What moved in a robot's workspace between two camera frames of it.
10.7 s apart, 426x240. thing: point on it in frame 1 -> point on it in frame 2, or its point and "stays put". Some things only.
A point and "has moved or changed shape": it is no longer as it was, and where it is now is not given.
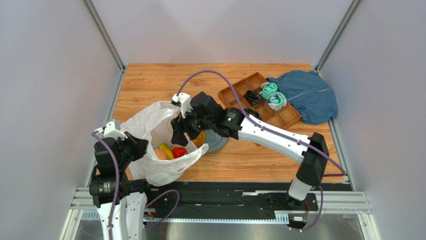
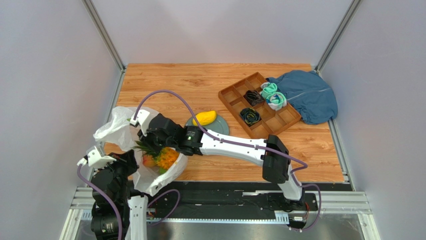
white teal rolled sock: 276,100 stays put
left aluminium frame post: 108,39 stays put
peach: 160,154 has moved or changed shape
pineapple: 200,139 has moved or changed shape
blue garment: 306,91 stays put
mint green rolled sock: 267,88 stays put
